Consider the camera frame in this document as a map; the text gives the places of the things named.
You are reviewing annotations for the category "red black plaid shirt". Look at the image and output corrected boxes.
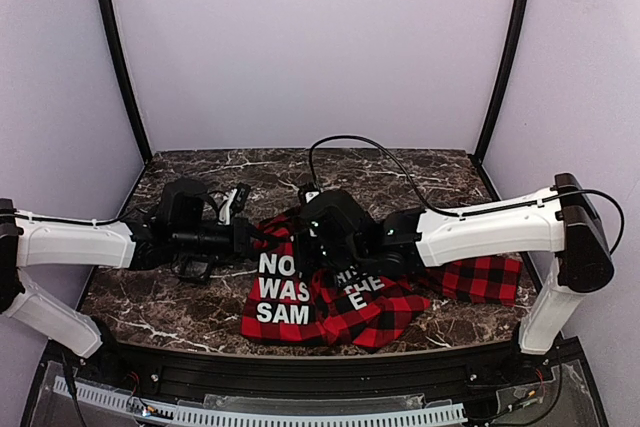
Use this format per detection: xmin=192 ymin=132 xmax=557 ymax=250
xmin=241 ymin=209 xmax=523 ymax=352

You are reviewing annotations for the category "black front frame rail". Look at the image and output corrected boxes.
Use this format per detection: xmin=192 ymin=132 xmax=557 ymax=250
xmin=114 ymin=344 xmax=521 ymax=398

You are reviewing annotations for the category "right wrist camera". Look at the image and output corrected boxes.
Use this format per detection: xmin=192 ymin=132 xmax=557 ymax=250
xmin=298 ymin=184 xmax=320 ymax=205

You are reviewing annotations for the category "black vertical frame post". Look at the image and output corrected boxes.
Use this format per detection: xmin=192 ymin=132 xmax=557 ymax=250
xmin=97 ymin=0 xmax=153 ymax=165
xmin=473 ymin=0 xmax=528 ymax=165

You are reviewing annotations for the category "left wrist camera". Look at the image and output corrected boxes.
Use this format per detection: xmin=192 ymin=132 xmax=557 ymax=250
xmin=218 ymin=183 xmax=251 ymax=225

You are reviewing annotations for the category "black vertical frame post right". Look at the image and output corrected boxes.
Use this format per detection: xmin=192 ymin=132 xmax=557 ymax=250
xmin=473 ymin=0 xmax=528 ymax=165

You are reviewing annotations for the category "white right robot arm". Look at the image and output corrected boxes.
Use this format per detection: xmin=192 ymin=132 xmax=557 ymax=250
xmin=292 ymin=173 xmax=614 ymax=356

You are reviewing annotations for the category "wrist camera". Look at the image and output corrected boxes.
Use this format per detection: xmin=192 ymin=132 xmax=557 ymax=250
xmin=218 ymin=183 xmax=251 ymax=225
xmin=298 ymin=184 xmax=320 ymax=205

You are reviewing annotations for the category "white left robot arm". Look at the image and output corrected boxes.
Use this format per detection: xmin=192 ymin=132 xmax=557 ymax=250
xmin=1 ymin=178 xmax=254 ymax=359

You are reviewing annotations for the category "small black open box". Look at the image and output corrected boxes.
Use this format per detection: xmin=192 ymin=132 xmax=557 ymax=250
xmin=174 ymin=256 xmax=213 ymax=285

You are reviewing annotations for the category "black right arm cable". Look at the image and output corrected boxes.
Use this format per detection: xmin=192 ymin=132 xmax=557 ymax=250
xmin=308 ymin=134 xmax=626 ymax=258

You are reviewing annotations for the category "white slotted cable duct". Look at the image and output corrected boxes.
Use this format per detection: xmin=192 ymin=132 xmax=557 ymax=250
xmin=76 ymin=382 xmax=468 ymax=427

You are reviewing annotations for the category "black vertical frame post left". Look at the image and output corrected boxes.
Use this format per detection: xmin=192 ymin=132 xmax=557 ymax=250
xmin=97 ymin=0 xmax=153 ymax=165

